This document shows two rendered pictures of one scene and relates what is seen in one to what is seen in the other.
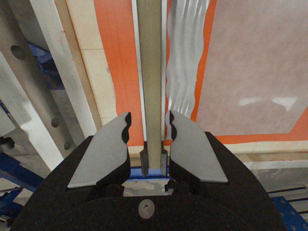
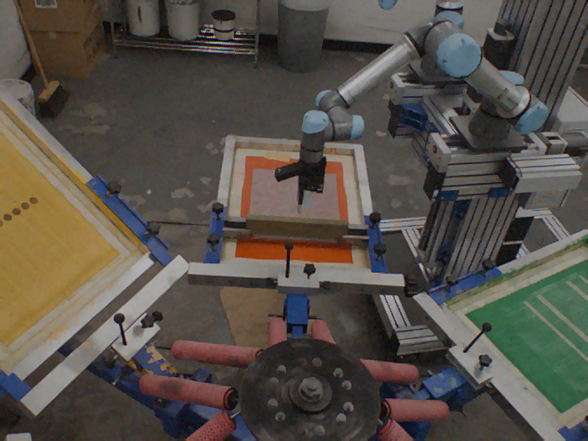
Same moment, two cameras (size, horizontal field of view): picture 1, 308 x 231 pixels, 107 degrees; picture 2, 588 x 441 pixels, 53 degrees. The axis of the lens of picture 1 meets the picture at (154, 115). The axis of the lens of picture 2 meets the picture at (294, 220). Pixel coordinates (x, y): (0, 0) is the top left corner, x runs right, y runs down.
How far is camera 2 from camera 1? 1.94 m
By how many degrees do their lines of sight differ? 53
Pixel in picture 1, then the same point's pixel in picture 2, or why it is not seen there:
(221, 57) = (282, 213)
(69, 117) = not seen: outside the picture
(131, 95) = (303, 252)
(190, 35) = not seen: hidden behind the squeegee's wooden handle
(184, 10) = not seen: hidden behind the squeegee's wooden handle
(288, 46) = (277, 189)
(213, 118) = (323, 212)
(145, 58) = (281, 220)
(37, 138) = (325, 276)
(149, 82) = (290, 220)
